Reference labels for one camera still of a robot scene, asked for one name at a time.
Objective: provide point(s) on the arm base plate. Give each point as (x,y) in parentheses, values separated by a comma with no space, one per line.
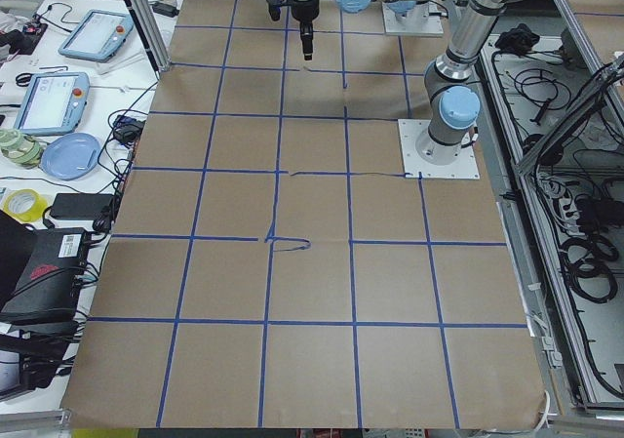
(412,18)
(425,159)

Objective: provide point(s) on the black computer box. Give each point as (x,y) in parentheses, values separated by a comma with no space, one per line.
(40,270)

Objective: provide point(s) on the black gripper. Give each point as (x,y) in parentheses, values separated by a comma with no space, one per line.
(304,12)

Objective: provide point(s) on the teach pendant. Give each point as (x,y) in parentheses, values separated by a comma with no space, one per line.
(98,37)
(53,104)

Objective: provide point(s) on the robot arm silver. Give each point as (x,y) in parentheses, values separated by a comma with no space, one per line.
(455,107)

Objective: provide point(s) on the green tape rolls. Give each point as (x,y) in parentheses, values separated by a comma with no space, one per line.
(21,149)

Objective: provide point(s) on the yellow tape roll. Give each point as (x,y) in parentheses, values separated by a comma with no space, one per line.
(25,205)

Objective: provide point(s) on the near teach pendant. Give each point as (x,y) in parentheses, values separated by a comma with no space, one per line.
(53,104)

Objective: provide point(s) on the far teach pendant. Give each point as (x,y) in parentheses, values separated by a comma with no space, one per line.
(98,37)

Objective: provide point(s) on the blue plastic plate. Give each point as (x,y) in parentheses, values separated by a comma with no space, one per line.
(71,156)

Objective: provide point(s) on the black power adapter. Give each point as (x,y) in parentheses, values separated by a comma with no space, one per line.
(80,206)

